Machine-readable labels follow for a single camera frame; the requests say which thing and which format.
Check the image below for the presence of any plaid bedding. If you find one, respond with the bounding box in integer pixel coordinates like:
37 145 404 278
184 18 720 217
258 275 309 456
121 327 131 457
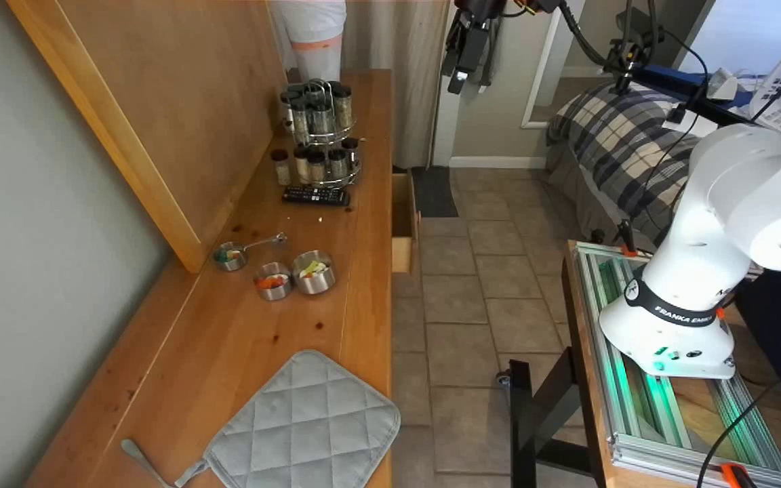
545 87 701 247

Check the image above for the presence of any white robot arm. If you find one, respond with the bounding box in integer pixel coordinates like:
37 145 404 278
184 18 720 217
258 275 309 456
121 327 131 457
545 83 781 380

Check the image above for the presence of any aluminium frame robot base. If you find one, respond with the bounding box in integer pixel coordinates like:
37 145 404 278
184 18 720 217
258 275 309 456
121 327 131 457
565 240 781 488

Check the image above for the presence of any white paper towel roll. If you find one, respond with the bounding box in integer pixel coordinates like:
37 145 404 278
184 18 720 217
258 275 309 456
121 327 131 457
274 0 348 82

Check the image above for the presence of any open wooden drawer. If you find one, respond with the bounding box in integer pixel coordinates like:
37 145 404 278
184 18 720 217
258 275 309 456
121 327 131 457
392 172 416 273

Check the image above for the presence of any dark floor mat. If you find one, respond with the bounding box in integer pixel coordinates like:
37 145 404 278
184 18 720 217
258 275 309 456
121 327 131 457
412 164 457 217

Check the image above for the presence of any black table leg frame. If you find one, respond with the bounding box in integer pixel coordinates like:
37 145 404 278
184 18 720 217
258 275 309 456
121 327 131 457
504 349 602 488

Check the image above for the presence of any rotating spice rack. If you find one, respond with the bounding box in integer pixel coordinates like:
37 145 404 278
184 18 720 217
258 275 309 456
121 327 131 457
271 78 362 205

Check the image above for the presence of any small glass bowl orange food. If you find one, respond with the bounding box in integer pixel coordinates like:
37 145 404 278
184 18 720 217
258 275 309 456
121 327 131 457
255 262 291 300

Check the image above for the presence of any wooden backboard panel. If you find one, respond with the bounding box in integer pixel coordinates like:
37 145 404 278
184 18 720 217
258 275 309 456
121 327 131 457
5 0 283 270

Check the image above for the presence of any grey quilted pot holder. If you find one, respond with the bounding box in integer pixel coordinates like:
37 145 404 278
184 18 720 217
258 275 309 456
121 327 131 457
175 349 403 488

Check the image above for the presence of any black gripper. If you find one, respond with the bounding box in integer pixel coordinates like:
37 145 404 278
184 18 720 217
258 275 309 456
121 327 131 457
443 0 507 95

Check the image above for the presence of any small glass bowl with food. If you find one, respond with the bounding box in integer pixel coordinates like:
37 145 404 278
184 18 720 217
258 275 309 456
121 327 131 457
294 250 338 294

